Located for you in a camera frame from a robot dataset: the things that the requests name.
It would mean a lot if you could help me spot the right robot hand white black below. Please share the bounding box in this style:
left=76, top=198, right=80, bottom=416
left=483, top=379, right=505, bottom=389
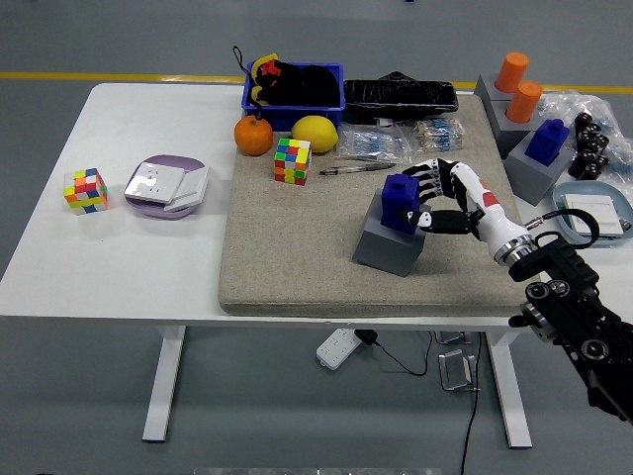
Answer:
left=397, top=157, right=526, bottom=256

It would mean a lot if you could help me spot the blue square seal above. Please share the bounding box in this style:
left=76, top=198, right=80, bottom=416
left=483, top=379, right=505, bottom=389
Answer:
left=524, top=118, right=571, bottom=167
left=380, top=173, right=421, bottom=237

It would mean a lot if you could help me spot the grey square seal holder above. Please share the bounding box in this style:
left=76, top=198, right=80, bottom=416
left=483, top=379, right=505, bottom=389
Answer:
left=506, top=129, right=576, bottom=207
left=473, top=72, right=518, bottom=103
left=352, top=200, right=427, bottom=278
left=485, top=96, right=545, bottom=160

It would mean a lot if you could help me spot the orange round seal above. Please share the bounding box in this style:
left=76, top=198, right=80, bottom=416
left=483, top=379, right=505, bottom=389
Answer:
left=494, top=50, right=530, bottom=94
left=504, top=79, right=544, bottom=124

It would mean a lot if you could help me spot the clear bag of resistors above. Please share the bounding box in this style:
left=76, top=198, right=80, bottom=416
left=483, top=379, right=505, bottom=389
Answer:
left=338, top=123, right=412, bottom=166
left=410, top=118, right=466, bottom=154

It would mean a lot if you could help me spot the light blue plate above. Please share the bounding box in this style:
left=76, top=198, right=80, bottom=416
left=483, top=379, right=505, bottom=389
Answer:
left=552, top=180, right=633, bottom=248

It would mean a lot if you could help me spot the pile of black knobs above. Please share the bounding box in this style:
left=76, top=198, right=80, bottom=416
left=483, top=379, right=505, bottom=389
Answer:
left=567, top=111, right=610, bottom=180

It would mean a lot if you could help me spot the crumpled clear plastic bag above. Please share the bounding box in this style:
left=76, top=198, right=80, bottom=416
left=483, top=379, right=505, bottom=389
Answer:
left=536, top=88, right=633, bottom=174

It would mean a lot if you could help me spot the clear ballpoint pen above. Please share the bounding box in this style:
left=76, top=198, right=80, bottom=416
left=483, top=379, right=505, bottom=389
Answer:
left=318, top=161, right=398, bottom=176

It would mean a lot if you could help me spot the black keyboard in plastic wrap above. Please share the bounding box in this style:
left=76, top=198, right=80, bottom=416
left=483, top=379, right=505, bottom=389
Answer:
left=342, top=70, right=459, bottom=125

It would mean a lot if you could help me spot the white table leg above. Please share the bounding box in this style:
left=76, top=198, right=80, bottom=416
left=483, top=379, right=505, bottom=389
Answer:
left=485, top=329, right=533, bottom=449
left=141, top=325, right=188, bottom=443

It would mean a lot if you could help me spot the yellow lemon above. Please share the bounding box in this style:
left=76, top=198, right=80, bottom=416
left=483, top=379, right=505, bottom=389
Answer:
left=291, top=114, right=340, bottom=153

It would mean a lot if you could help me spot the grey-brown mat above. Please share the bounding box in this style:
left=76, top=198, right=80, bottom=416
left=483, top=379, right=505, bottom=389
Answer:
left=218, top=93, right=529, bottom=318

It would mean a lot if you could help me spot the white power strip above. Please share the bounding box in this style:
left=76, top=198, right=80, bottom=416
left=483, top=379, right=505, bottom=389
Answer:
left=316, top=328, right=361, bottom=370

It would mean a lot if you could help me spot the colourful puzzle cube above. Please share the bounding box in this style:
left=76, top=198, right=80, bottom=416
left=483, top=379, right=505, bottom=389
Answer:
left=62, top=167, right=109, bottom=217
left=274, top=137, right=313, bottom=187

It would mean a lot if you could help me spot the blue plastic bin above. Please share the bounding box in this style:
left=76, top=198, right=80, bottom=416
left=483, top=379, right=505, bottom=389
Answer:
left=240, top=60, right=346, bottom=133

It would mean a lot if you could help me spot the black pouch with yellow trim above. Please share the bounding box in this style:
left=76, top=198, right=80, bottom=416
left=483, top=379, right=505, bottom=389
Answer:
left=230, top=45, right=341, bottom=123

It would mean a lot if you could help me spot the orange fruit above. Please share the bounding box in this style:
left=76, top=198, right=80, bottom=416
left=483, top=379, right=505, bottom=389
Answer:
left=233, top=114, right=275, bottom=157

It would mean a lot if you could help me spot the purple plate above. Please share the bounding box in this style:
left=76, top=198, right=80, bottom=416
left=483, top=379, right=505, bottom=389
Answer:
left=124, top=154, right=210, bottom=221

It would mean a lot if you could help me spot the white switch panel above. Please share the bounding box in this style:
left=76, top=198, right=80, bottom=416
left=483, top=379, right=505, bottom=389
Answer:
left=564, top=193, right=625, bottom=237
left=163, top=166, right=211, bottom=214

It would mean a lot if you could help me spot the black plug adapter with cord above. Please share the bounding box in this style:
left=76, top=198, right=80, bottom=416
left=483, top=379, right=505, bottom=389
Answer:
left=355, top=329, right=434, bottom=376

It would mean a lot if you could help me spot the black floor cable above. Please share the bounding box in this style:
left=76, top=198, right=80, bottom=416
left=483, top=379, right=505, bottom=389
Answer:
left=459, top=331, right=484, bottom=475

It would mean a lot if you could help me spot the white wall socket panel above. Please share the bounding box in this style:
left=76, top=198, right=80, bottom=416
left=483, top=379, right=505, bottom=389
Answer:
left=124, top=161, right=186, bottom=205

